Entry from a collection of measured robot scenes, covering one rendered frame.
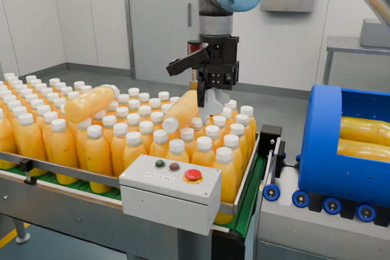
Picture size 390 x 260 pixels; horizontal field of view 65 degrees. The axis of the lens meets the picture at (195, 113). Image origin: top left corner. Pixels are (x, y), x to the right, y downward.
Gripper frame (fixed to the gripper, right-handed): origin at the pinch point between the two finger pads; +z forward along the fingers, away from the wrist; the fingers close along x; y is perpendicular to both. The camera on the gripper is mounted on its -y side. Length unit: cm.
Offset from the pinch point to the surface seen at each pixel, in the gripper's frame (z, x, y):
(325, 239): 29.4, -0.7, 32.6
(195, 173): 5.6, -16.9, 3.2
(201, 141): 6.6, -1.9, -0.3
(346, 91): -3.8, 19.0, 33.4
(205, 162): 11.4, -3.5, 1.3
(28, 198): 33, -11, -56
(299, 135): 117, 236, 29
